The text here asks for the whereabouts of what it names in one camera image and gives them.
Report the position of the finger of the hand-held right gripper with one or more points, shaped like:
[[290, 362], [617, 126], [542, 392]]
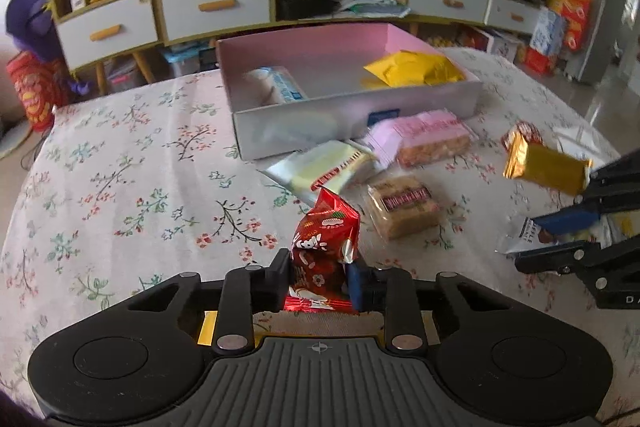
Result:
[[555, 259], [570, 218]]

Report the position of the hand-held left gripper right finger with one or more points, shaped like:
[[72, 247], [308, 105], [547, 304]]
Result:
[[358, 287]]

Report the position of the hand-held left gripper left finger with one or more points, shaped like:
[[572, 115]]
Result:
[[277, 282]]

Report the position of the white silver snack packet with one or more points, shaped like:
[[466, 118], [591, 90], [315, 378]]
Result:
[[525, 239]]

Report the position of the large red snack packet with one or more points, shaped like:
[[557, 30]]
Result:
[[320, 247]]

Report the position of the clear brown cake packet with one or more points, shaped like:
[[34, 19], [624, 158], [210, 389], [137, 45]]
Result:
[[402, 209]]

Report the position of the pale yellow snack packet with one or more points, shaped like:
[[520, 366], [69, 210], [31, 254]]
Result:
[[325, 169]]

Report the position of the pink cardboard box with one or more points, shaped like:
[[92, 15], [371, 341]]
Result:
[[280, 129]]

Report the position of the gold foil snack packet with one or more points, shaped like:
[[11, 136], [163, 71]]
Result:
[[545, 167]]

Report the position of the plain white snack packet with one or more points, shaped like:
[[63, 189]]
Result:
[[575, 138]]

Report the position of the small red snack packet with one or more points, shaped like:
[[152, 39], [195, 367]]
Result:
[[525, 132]]

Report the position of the red carton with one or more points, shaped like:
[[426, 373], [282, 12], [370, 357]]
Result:
[[537, 61]]

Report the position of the pink snack packet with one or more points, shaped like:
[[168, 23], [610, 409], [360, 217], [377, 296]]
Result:
[[430, 137]]

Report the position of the blue white carton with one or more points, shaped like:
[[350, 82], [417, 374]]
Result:
[[547, 32]]

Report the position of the white blue snack packet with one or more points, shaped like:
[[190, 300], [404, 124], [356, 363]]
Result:
[[277, 84]]

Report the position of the small white cabinet drawer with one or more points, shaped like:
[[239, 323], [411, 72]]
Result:
[[522, 21]]

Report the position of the orange snack carton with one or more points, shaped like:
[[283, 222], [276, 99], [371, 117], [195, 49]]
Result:
[[572, 7]]

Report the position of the grey refrigerator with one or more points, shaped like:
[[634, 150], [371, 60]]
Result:
[[612, 7]]

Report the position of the plain yellow snack packet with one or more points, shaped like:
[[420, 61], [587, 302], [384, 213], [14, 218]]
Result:
[[415, 67]]

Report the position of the clear plastic storage bin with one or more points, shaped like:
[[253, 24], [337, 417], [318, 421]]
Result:
[[182, 61]]

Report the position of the red patterned bag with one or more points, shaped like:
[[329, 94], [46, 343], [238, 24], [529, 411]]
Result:
[[35, 92]]

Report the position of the purple plush toy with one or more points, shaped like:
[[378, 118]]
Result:
[[30, 17]]

